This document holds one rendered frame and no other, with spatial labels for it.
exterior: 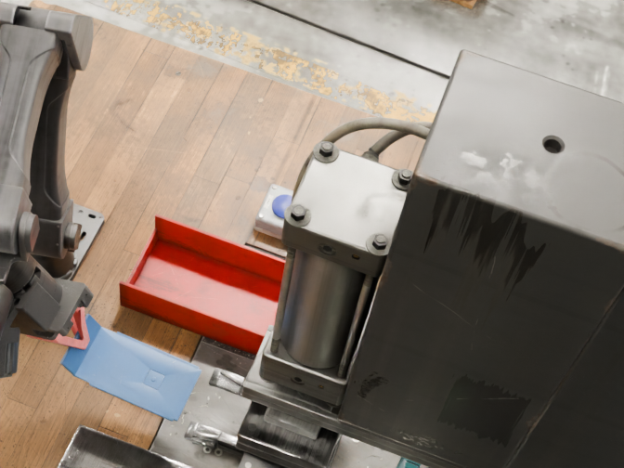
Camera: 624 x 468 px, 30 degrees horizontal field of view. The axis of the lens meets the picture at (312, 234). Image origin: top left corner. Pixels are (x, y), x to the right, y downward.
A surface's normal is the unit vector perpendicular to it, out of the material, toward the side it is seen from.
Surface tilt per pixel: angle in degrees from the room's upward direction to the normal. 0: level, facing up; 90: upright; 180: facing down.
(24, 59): 17
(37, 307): 63
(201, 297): 0
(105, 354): 6
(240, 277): 0
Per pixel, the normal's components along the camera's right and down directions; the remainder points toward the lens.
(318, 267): -0.48, 0.70
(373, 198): 0.11, -0.54
